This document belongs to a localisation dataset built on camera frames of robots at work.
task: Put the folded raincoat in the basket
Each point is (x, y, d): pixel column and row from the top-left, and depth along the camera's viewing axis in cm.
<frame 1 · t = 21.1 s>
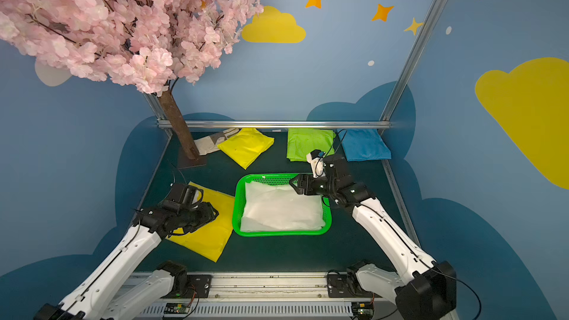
left hand: (213, 212, 79), fingers open
right hand: (300, 179, 77), fingers open
beige folded cloth: (210, 144, 117), on the table
yellow folded raincoat back: (246, 144, 114), point 3 cm above the table
lime green folded raincoat: (301, 141, 117), point 2 cm above the table
blue folded raincoat: (363, 144, 118), on the table
green plastic basket: (238, 203, 87), point 8 cm above the table
yellow folded raincoat front: (210, 240, 87), on the table

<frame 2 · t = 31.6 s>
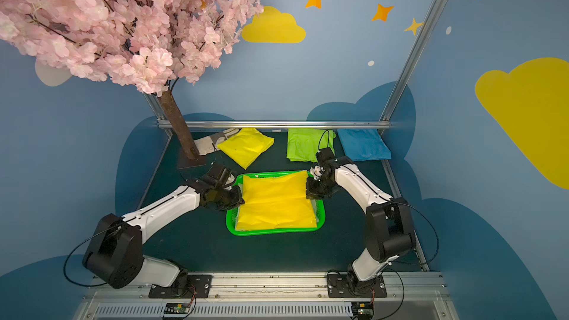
left hand: (245, 198, 87), fingers closed
right hand: (309, 193, 87), fingers closed
yellow folded raincoat front: (276, 201, 89), point 7 cm above the table
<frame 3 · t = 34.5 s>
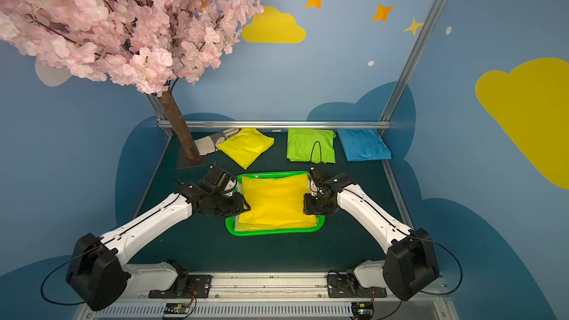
left hand: (247, 207, 81), fingers open
right hand: (310, 208, 82), fingers open
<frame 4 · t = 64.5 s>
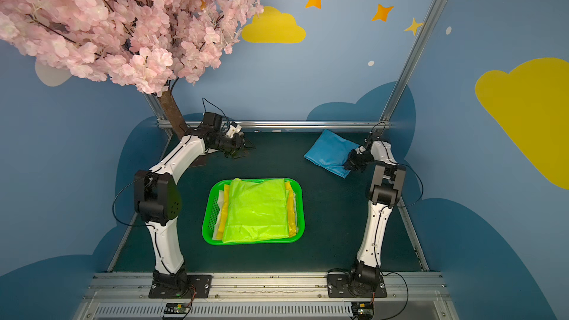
left hand: (252, 147, 90), fingers open
right hand: (346, 163, 107), fingers closed
yellow folded raincoat back: (292, 228, 81), point 8 cm above the table
lime green folded raincoat: (257, 210, 82), point 11 cm above the table
blue folded raincoat: (329, 152, 113), on the table
yellow folded raincoat front: (224, 212, 87), point 6 cm above the table
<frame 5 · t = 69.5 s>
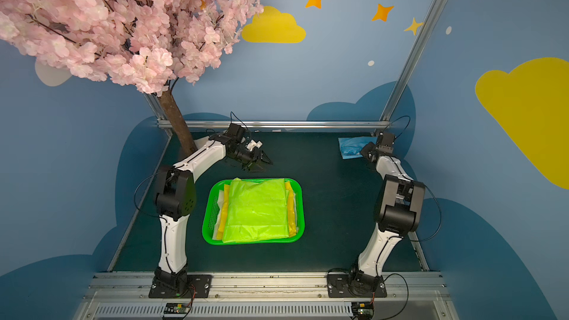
left hand: (269, 163, 92), fingers open
right hand: (369, 148, 99), fingers closed
blue folded raincoat: (351, 147, 108), point 7 cm above the table
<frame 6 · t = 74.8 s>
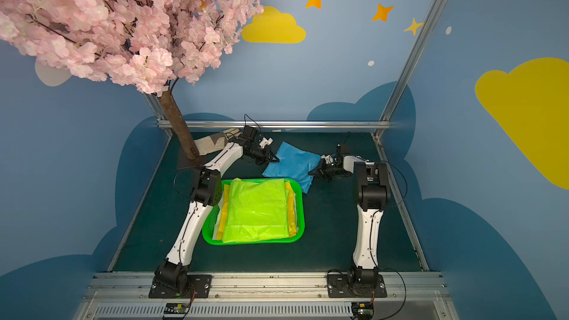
left hand: (279, 157, 106), fingers closed
right hand: (311, 171, 104), fingers closed
blue folded raincoat: (294, 164, 107), point 2 cm above the table
